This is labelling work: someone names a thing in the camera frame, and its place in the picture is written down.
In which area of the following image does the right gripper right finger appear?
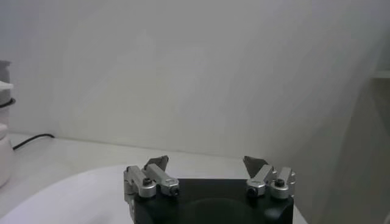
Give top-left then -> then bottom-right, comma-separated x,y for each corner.
242,155 -> 297,200

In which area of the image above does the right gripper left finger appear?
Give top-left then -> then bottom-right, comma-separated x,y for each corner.
123,155 -> 180,199

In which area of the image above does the white round plate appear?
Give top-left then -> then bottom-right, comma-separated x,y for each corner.
0,166 -> 308,224

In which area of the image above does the white electric cooker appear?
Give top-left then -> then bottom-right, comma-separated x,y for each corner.
0,97 -> 16,188

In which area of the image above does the black cooker power cord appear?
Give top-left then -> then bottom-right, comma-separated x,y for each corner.
12,133 -> 55,151

